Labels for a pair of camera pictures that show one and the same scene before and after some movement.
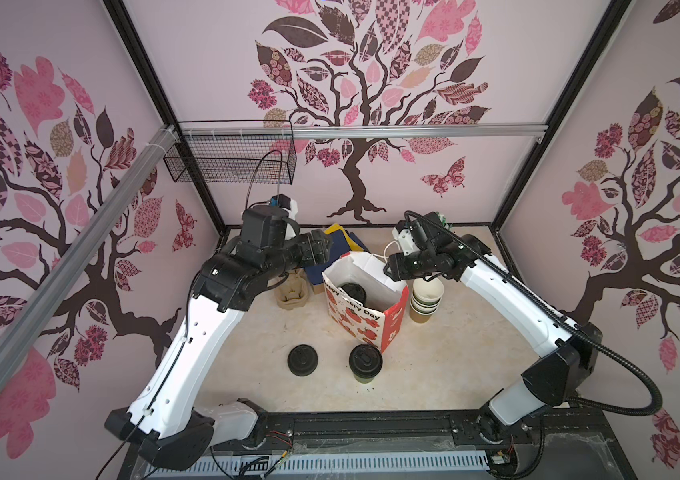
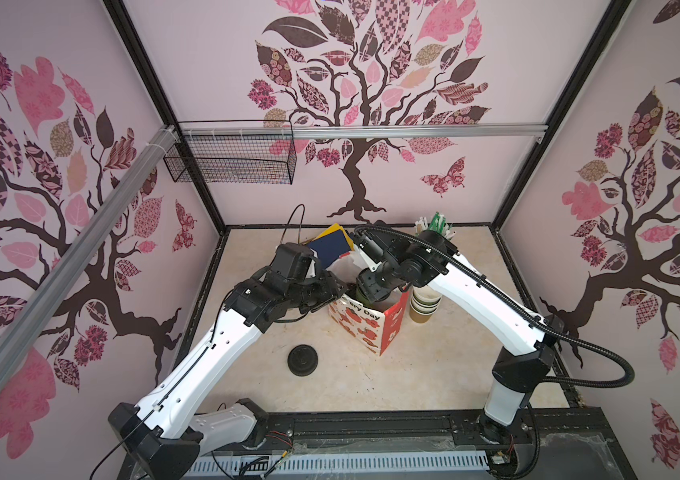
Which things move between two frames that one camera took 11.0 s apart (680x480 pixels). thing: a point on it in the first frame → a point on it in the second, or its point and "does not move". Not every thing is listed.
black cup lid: x=302 y=360 does not move
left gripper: x=313 y=248 → x=329 y=291
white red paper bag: x=377 y=319 does not move
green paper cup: x=363 y=380 → x=360 y=297
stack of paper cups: x=425 y=299 does not move
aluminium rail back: x=365 y=131 does not move
